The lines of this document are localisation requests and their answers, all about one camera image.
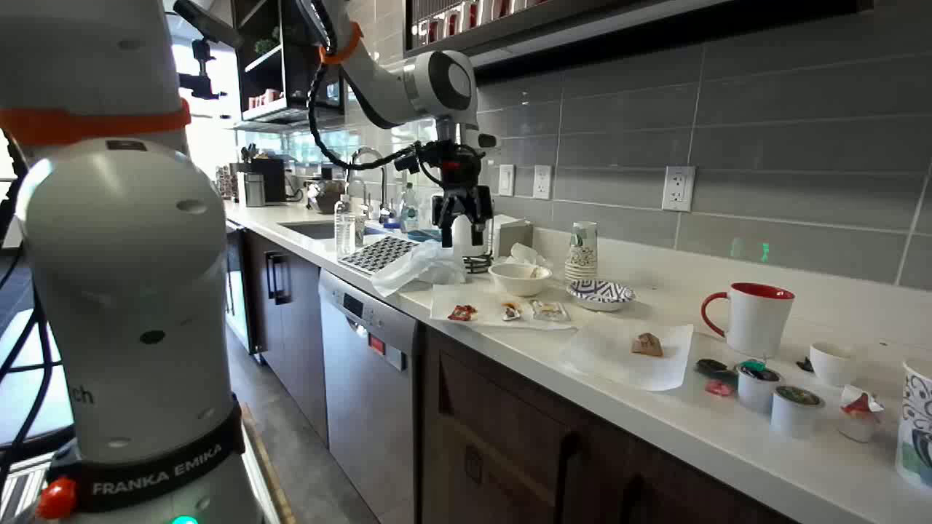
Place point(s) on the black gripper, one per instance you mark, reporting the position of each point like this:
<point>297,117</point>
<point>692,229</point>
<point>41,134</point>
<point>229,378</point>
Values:
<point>457,190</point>

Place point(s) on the small brown tissue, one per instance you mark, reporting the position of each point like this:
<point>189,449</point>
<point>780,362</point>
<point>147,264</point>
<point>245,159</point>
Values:
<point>646,344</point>

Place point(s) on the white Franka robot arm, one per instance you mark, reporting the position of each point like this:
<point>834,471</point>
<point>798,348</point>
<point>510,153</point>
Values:
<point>127,239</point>

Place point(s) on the white bowl with food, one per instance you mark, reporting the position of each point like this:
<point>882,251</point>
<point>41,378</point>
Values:
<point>520,279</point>

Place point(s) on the white napkin with sauce packets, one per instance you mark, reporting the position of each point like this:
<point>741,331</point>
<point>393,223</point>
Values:
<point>472,306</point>

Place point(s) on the checkerboard calibration board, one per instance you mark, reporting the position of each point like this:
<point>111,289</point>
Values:
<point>380,255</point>

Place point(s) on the printed paper cup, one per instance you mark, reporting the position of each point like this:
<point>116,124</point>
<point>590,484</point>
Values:
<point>579,260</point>

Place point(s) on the chrome sink faucet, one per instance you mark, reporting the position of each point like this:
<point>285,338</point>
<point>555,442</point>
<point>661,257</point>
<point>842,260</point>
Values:
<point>368,184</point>

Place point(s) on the blue patterned small bowl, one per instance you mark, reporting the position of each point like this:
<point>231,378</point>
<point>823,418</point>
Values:
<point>597,296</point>

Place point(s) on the stainless steel dishwasher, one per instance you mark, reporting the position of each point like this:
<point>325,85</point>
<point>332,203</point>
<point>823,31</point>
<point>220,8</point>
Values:
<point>370,410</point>

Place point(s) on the large white paper napkin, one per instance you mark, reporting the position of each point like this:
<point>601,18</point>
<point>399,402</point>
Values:
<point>607,350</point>

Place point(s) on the white creamer cup green lid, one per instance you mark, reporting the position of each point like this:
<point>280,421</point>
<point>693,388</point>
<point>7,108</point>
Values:
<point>754,385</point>

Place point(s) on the white creamer cup dark lid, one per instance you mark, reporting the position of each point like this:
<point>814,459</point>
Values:
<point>795,411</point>

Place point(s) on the open white creamer cup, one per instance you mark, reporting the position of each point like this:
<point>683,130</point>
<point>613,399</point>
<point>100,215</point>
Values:
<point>831,366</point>

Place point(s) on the torn red creamer cup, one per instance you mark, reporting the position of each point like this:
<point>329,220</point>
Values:
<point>861,414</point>

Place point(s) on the patterned paper cup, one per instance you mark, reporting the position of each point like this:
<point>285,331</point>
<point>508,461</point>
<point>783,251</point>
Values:
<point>914,427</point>

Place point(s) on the white wall power outlet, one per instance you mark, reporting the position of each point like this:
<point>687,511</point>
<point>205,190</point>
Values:
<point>676,190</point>

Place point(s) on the white mug red handle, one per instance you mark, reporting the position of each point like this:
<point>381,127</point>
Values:
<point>754,316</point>

